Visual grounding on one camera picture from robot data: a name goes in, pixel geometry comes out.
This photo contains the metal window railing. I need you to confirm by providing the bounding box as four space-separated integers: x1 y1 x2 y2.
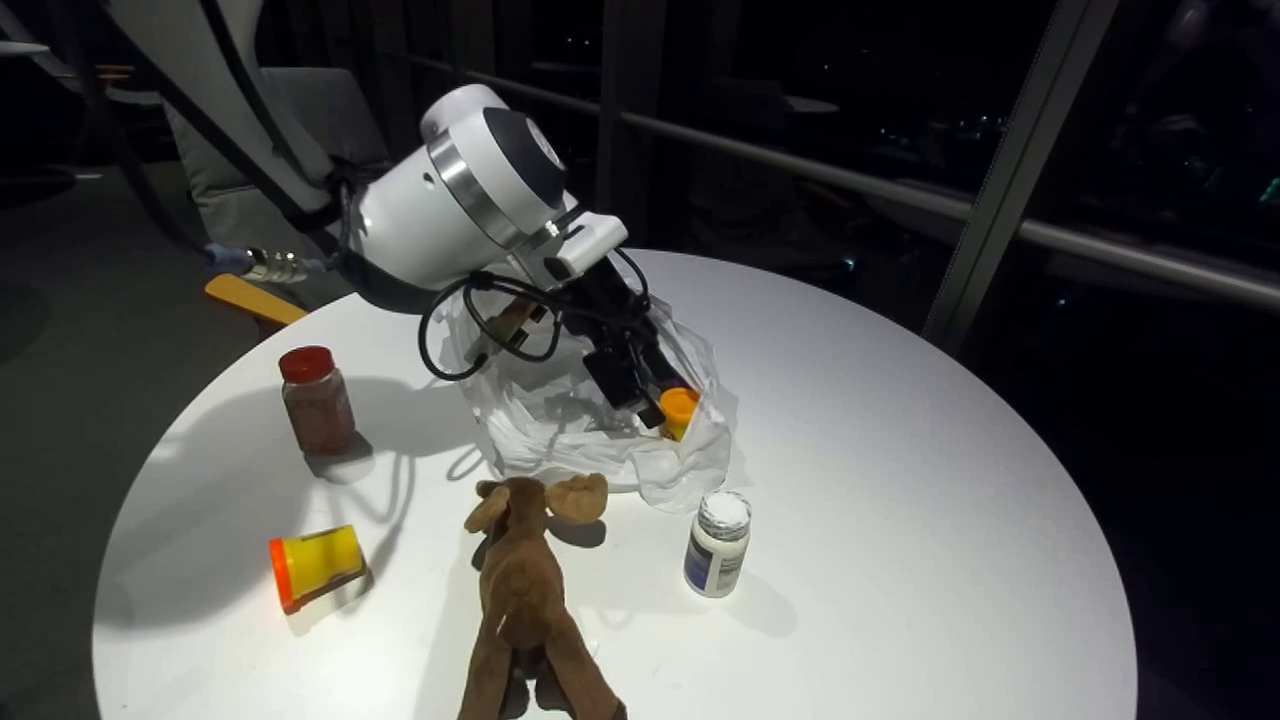
396 52 1280 313

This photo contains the spice jar red lid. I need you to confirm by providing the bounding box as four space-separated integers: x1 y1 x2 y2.
275 340 366 460

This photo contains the clear plastic bag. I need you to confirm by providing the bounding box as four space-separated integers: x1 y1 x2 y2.
456 298 740 511

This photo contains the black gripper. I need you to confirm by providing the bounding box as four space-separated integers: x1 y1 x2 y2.
563 256 677 430

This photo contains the grey window post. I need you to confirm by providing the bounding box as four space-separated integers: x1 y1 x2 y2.
922 0 1123 352

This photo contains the yellow tub red-orange lid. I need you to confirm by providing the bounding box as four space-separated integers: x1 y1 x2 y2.
263 519 371 622

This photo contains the white bottle blue label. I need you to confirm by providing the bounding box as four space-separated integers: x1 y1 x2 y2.
680 486 757 605

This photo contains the brown plush moose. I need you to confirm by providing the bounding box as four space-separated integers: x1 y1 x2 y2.
452 467 632 720

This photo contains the grey fabric chair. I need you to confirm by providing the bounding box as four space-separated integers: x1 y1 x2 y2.
155 63 392 270

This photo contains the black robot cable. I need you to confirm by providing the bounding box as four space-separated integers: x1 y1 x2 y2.
415 270 658 386

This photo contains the yellow wooden plank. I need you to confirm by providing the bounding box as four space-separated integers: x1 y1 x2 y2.
199 270 311 332

